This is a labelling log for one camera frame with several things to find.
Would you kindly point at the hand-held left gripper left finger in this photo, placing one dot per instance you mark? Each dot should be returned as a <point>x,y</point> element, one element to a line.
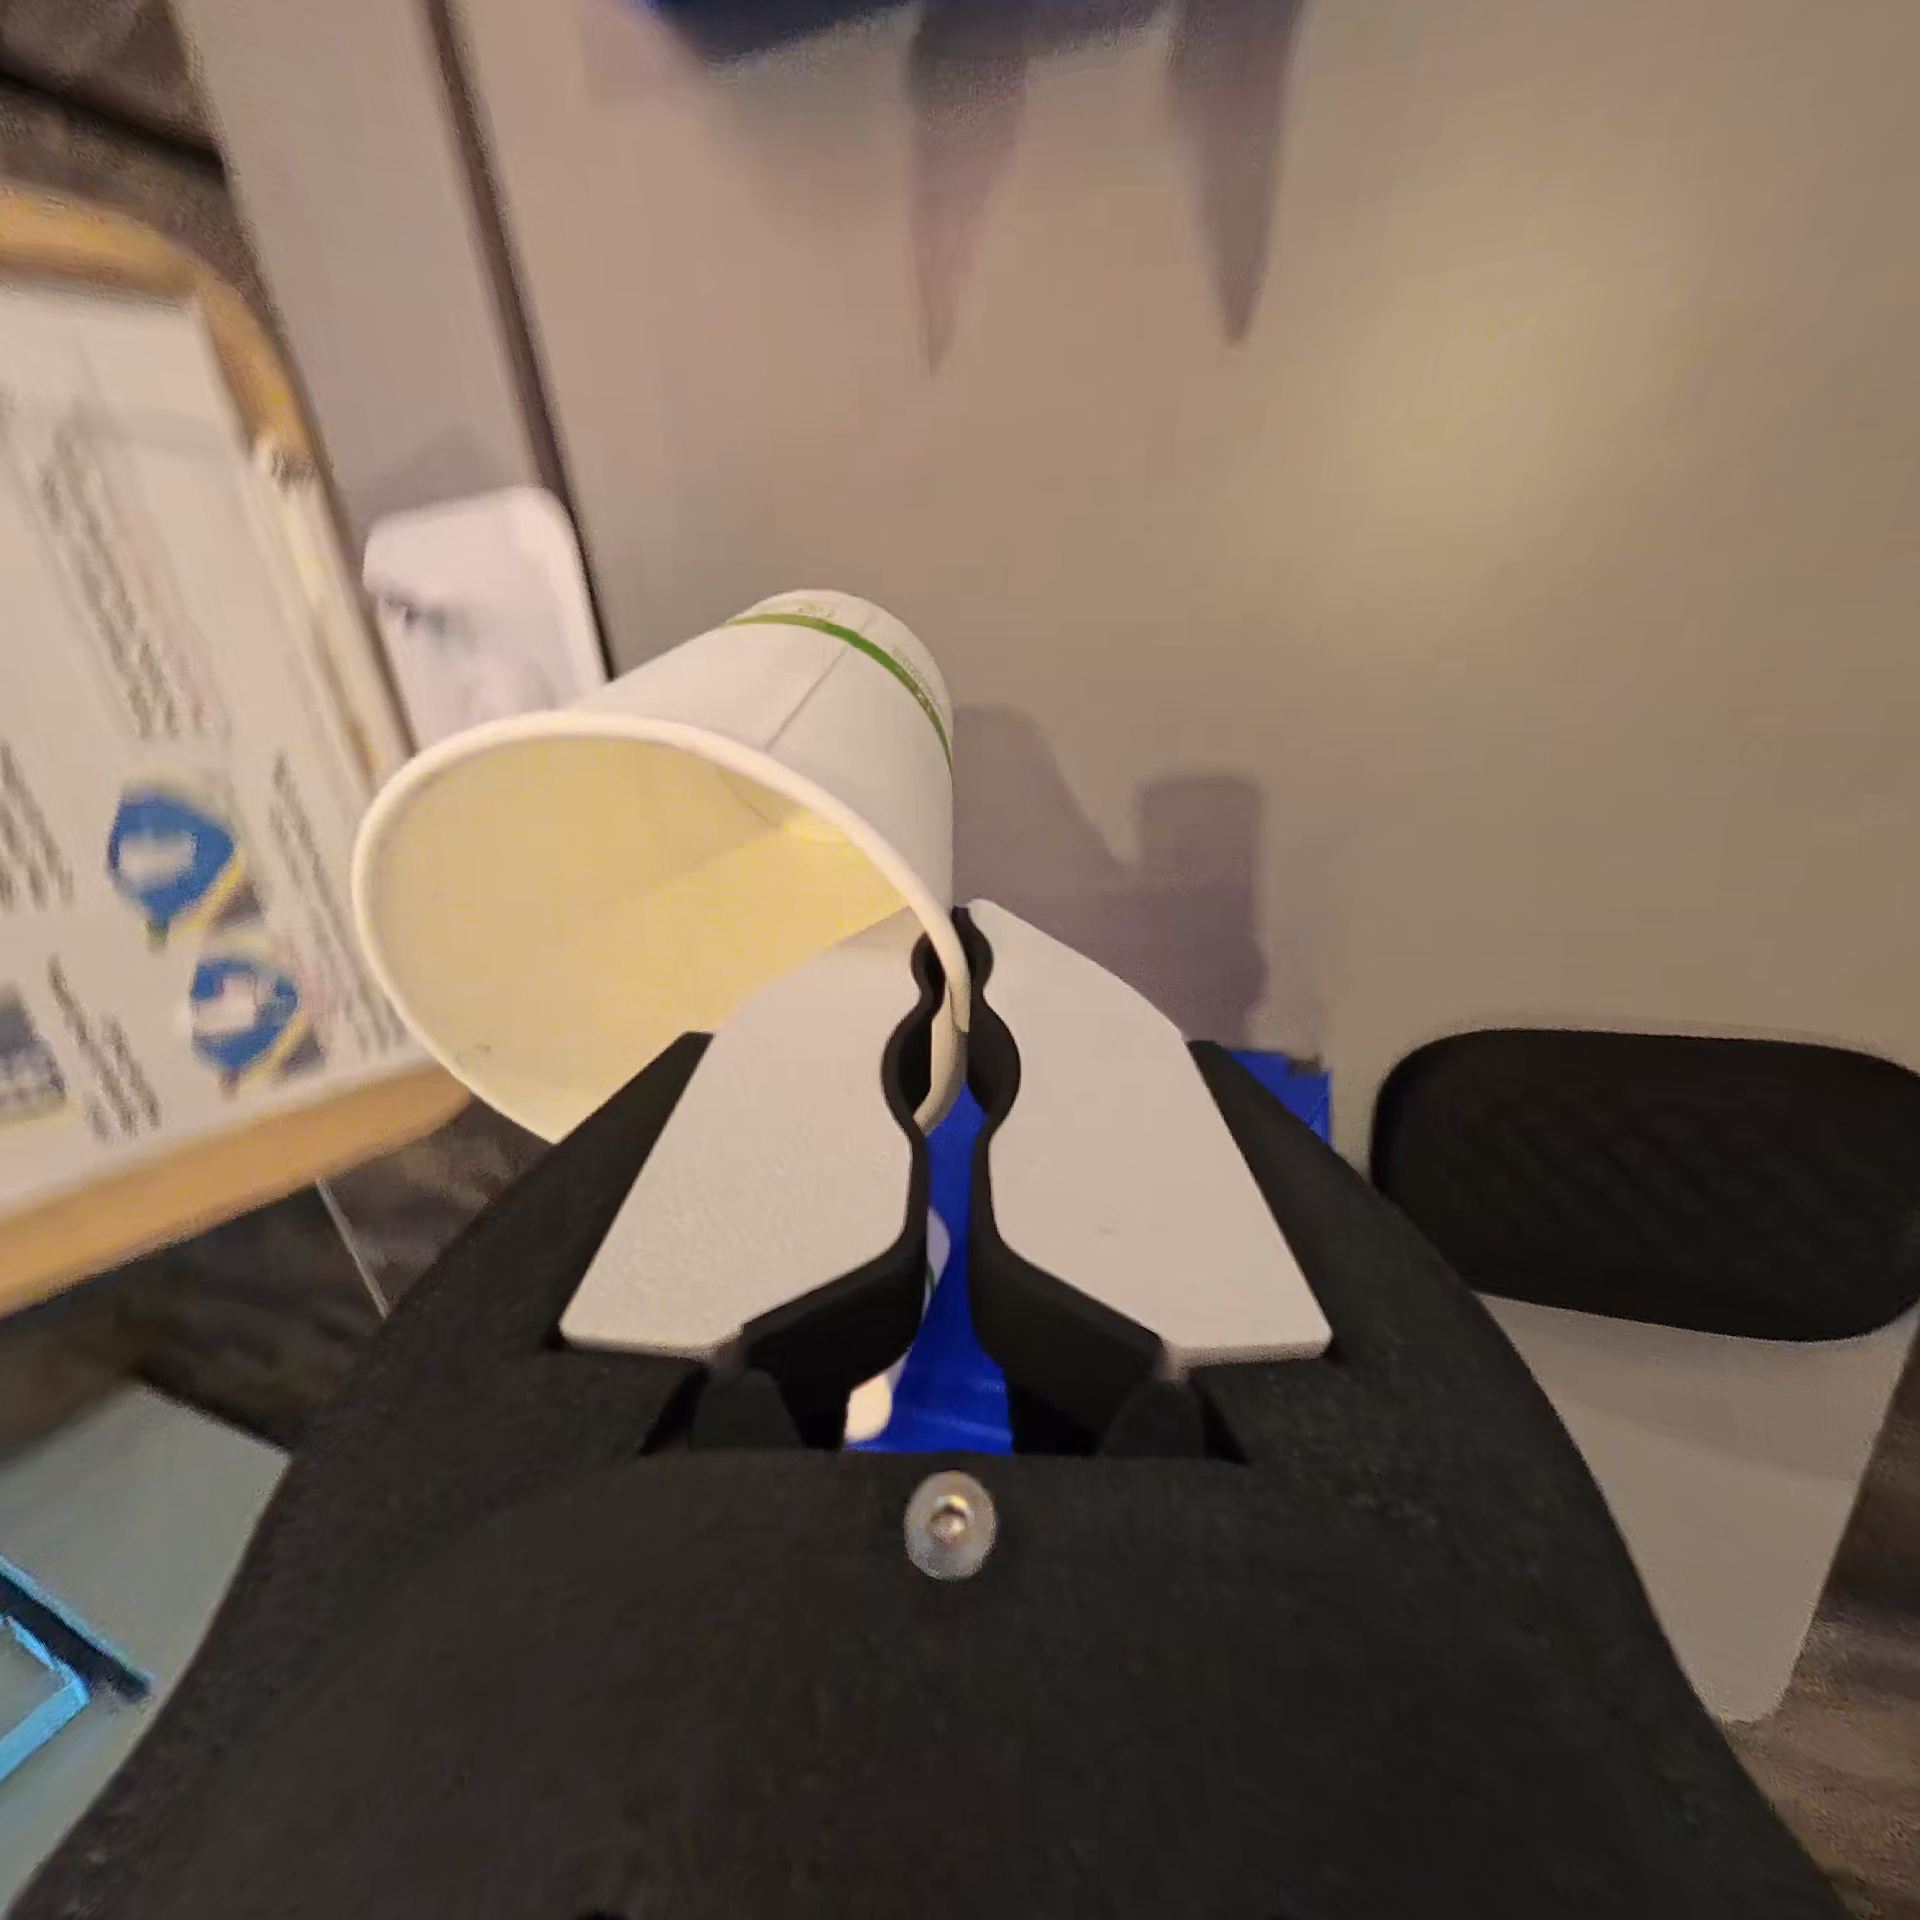
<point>751,1201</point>

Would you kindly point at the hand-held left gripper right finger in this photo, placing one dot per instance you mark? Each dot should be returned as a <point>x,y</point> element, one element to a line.
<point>1158,1201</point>

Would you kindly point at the white paper cup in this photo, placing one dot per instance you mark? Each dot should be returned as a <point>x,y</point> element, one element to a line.
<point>603,903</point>

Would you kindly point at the black textured pad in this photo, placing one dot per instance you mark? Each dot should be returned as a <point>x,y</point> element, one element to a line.
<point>1651,1186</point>

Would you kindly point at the white board stand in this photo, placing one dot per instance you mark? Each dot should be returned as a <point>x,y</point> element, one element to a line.
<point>496,601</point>

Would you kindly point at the wooden instruction board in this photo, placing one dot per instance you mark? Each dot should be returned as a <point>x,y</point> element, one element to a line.
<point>151,754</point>

